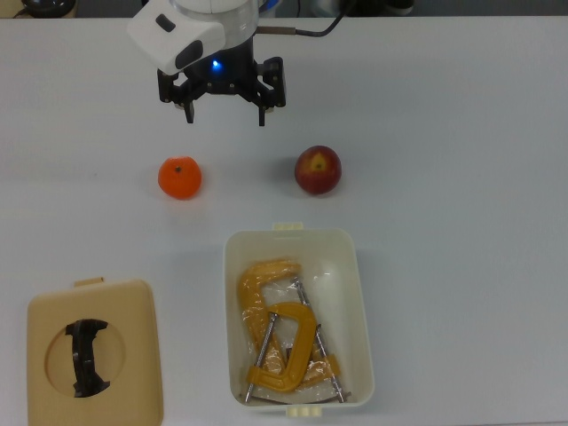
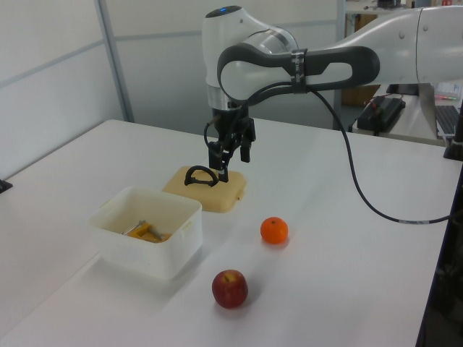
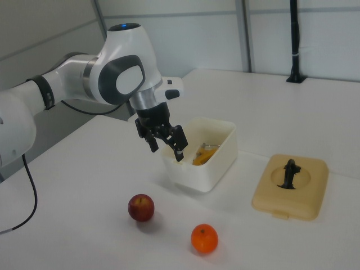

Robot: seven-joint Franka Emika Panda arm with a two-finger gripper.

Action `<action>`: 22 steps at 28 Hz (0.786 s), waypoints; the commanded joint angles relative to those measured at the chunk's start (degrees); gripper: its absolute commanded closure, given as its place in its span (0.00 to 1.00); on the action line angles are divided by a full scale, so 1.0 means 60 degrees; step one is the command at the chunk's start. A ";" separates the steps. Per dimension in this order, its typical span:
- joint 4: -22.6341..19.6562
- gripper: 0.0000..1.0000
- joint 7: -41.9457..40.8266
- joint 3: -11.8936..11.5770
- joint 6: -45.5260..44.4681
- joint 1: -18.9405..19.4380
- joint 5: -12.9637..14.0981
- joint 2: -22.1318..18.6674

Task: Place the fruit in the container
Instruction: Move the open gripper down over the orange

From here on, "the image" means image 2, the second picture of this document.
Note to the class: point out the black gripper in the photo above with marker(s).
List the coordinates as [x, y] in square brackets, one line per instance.
[235, 124]

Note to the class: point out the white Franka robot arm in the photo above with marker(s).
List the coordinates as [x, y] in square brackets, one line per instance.
[246, 32]

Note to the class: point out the white plastic container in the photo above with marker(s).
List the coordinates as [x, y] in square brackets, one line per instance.
[144, 260]

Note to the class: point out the orange mandarin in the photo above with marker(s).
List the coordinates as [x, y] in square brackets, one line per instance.
[274, 231]

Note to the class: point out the red apple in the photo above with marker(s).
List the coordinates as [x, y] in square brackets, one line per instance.
[229, 291]

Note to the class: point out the brown cardboard box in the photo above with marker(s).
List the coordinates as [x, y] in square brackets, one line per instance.
[358, 95]

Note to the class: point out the black electronic device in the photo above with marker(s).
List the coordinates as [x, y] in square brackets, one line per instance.
[380, 112]

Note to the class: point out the white background desk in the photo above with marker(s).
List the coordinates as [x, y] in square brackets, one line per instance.
[408, 124]

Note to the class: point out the grey keyboard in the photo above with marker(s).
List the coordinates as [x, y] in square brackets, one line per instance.
[446, 121]

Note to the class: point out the black stand with foot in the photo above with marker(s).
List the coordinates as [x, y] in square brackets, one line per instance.
[456, 144]

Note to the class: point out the grey partition post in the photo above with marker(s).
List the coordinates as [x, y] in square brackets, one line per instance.
[115, 61]
[340, 21]

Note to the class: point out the dark frame structure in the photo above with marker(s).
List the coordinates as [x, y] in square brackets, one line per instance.
[448, 289]

